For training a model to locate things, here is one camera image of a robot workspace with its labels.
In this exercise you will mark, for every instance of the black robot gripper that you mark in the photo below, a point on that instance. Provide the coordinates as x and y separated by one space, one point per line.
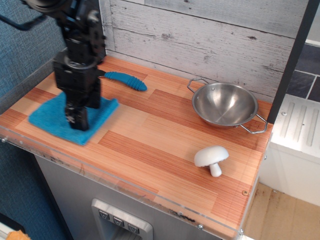
81 86

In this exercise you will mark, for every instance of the blue cloth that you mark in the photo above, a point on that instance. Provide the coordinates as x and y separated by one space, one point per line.
50 117

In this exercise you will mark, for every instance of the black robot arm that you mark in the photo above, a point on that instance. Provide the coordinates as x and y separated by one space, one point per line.
81 26

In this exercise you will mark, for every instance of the yellow object at corner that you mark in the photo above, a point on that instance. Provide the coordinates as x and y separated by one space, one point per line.
17 235

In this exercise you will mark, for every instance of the silver dispenser button panel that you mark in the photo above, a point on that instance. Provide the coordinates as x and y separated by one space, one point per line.
116 224

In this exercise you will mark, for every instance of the white toy mushroom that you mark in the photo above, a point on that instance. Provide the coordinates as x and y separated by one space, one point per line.
211 157

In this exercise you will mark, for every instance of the white toy sink unit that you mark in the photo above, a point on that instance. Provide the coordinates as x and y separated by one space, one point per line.
292 158

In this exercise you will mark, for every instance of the blue handled metal fork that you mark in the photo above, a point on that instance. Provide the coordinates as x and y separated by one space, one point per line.
126 79

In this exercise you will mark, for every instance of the stainless steel bowl with handles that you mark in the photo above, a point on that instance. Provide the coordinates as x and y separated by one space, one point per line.
224 105

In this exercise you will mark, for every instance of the black vertical frame post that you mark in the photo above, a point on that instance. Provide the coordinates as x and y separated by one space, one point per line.
303 31

